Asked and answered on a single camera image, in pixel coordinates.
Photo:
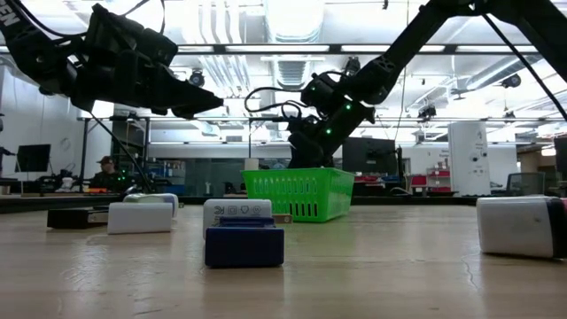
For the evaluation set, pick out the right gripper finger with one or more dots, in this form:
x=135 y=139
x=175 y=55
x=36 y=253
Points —
x=302 y=160
x=323 y=160

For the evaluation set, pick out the large white printed charger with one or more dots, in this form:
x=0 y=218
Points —
x=235 y=208

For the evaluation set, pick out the green white USB charger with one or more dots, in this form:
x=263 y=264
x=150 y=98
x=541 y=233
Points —
x=142 y=198

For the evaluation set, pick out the purple white USB charger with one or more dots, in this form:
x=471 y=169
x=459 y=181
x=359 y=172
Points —
x=176 y=208

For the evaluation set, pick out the dark blue digital display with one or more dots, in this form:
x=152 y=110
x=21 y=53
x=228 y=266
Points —
x=243 y=248

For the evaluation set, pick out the white block power adapter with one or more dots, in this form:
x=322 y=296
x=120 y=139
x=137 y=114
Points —
x=139 y=218

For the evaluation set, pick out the white charger with black end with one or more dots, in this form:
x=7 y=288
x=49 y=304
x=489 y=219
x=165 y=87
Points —
x=514 y=226

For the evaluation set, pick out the pink white USB charger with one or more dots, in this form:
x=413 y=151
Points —
x=564 y=202

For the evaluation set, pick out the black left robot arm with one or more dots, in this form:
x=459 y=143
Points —
x=31 y=49

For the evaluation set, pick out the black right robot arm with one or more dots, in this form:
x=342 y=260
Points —
x=407 y=35

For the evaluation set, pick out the grey office chair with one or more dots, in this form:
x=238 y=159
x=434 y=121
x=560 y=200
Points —
x=525 y=184

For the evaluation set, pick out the black computer monitor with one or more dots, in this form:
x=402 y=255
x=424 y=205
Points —
x=561 y=155
x=367 y=155
x=33 y=157

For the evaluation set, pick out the small white box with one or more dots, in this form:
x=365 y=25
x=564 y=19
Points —
x=251 y=164

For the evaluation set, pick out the green plastic basket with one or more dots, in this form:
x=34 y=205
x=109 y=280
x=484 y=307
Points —
x=261 y=208

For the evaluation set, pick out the blue storage bins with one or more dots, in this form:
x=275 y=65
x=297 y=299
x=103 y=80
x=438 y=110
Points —
x=175 y=189

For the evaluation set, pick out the black metal rack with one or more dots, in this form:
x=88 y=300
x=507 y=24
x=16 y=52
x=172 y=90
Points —
x=83 y=155

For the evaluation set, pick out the person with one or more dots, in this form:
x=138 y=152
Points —
x=108 y=179
x=2 y=161

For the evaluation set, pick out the small orange object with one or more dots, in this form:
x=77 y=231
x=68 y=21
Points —
x=96 y=191

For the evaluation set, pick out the small white device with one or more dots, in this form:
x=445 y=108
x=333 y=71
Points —
x=66 y=184

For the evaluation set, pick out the red storage bins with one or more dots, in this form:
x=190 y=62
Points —
x=438 y=173

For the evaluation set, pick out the white pillar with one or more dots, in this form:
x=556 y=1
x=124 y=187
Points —
x=460 y=150

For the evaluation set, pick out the black digital display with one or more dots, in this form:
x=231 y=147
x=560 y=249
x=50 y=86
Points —
x=71 y=218

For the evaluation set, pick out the wooden cabinet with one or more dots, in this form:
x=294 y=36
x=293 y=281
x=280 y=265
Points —
x=529 y=161

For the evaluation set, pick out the black ceiling camera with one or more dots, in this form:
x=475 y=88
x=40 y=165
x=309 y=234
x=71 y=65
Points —
x=427 y=112
x=512 y=80
x=352 y=64
x=196 y=80

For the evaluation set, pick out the black metal stand frame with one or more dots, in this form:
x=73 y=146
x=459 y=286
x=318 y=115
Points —
x=249 y=142

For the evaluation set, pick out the black aluminium table frame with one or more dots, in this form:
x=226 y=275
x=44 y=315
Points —
x=398 y=200

